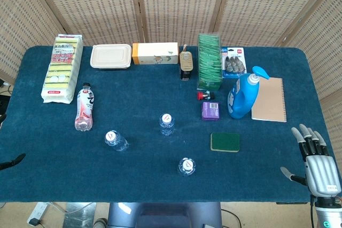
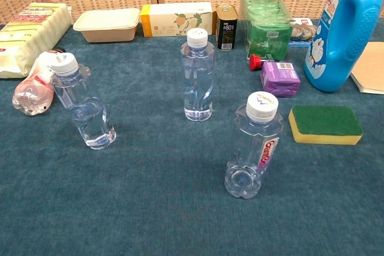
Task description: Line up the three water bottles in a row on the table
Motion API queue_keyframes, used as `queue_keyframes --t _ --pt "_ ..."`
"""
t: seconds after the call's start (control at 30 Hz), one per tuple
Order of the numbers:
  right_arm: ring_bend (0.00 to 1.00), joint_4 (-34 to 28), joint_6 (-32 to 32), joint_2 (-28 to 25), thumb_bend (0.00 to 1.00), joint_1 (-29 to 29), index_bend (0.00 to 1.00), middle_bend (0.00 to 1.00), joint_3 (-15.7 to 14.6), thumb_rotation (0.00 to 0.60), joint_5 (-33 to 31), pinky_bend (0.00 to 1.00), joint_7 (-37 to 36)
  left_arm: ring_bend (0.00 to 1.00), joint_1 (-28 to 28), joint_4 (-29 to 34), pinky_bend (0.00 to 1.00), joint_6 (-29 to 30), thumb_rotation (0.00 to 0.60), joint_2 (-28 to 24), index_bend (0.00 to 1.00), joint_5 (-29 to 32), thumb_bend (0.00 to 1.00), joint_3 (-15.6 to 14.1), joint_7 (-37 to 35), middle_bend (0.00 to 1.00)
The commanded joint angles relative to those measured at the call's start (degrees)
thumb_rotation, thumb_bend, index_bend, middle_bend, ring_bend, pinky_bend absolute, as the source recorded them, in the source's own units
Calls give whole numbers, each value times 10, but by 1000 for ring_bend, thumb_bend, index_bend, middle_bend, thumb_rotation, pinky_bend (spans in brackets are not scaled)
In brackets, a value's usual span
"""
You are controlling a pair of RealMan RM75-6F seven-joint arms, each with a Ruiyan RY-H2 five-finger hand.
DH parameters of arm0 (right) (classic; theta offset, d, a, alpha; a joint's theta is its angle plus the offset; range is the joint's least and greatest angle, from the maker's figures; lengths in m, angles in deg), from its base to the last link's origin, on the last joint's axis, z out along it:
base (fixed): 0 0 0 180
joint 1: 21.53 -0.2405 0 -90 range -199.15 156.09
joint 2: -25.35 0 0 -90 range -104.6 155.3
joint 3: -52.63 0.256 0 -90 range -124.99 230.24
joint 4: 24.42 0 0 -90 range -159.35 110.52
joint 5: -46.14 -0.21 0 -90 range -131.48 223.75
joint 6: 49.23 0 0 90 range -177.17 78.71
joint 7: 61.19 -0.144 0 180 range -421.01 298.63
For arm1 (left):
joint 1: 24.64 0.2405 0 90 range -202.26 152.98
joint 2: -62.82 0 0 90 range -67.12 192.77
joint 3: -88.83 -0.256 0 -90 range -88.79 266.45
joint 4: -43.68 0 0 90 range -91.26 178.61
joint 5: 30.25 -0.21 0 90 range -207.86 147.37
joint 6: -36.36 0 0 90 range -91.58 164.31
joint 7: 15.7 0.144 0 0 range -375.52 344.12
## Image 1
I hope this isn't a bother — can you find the blue table cloth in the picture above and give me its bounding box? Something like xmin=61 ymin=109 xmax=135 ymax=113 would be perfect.
xmin=0 ymin=45 xmax=338 ymax=203

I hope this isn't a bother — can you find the woven wooden folding screen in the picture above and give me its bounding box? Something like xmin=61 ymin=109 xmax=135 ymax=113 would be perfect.
xmin=0 ymin=0 xmax=342 ymax=148

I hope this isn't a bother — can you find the clear box of green sachets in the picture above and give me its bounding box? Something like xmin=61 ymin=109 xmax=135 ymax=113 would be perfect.
xmin=197 ymin=33 xmax=223 ymax=91

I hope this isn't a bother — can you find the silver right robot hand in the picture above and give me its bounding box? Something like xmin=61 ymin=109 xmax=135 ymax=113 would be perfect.
xmin=279 ymin=123 xmax=342 ymax=199

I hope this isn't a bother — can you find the white power strip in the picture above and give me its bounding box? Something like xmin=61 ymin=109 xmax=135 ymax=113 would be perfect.
xmin=26 ymin=202 xmax=49 ymax=226

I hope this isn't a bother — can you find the green yellow scouring sponge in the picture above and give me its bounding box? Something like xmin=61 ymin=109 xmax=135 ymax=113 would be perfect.
xmin=210 ymin=132 xmax=240 ymax=153

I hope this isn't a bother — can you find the clear water bottle purple label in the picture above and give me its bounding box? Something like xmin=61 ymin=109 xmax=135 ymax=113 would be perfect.
xmin=177 ymin=157 xmax=197 ymax=177

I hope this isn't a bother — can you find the beige lidded food container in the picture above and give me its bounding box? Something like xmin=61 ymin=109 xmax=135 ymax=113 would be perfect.
xmin=90 ymin=44 xmax=133 ymax=70

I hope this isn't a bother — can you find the small red capped bottle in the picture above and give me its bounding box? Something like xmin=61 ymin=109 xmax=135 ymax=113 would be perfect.
xmin=197 ymin=91 xmax=215 ymax=101

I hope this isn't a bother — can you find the silver table leg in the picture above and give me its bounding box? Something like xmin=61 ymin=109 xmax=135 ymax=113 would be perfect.
xmin=64 ymin=202 xmax=97 ymax=228

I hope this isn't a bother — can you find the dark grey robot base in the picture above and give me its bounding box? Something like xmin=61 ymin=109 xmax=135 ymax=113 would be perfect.
xmin=106 ymin=202 xmax=222 ymax=228

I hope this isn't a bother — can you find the white orange cardboard box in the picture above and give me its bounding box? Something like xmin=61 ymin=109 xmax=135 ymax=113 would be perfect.
xmin=131 ymin=42 xmax=180 ymax=66

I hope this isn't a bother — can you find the blue detergent bottle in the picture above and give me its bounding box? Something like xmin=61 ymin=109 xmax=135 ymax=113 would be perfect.
xmin=227 ymin=65 xmax=270 ymax=120

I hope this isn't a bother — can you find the pink white drink bottle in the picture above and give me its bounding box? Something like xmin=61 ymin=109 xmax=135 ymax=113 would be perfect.
xmin=74 ymin=82 xmax=97 ymax=132

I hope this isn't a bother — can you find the small brown brush pack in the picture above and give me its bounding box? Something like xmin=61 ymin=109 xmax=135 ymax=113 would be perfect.
xmin=178 ymin=44 xmax=192 ymax=81

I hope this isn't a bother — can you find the clear water bottle white cap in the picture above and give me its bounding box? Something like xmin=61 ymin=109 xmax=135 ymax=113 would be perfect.
xmin=159 ymin=113 xmax=176 ymax=136
xmin=104 ymin=130 xmax=129 ymax=152

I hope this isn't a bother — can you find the black device with cables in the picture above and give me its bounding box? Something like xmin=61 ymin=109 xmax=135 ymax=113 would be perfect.
xmin=0 ymin=78 xmax=13 ymax=115

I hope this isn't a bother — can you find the kraft spiral notebook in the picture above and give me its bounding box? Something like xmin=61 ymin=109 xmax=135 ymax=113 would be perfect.
xmin=251 ymin=77 xmax=287 ymax=123

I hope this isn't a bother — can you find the purple small box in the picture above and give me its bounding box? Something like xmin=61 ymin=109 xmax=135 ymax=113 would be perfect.
xmin=200 ymin=101 xmax=222 ymax=121

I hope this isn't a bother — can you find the blue blister pack of clips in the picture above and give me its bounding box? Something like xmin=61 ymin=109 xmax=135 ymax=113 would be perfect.
xmin=221 ymin=46 xmax=247 ymax=79

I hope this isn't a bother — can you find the yellow sponge multipack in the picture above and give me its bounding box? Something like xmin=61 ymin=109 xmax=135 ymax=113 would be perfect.
xmin=41 ymin=34 xmax=84 ymax=104

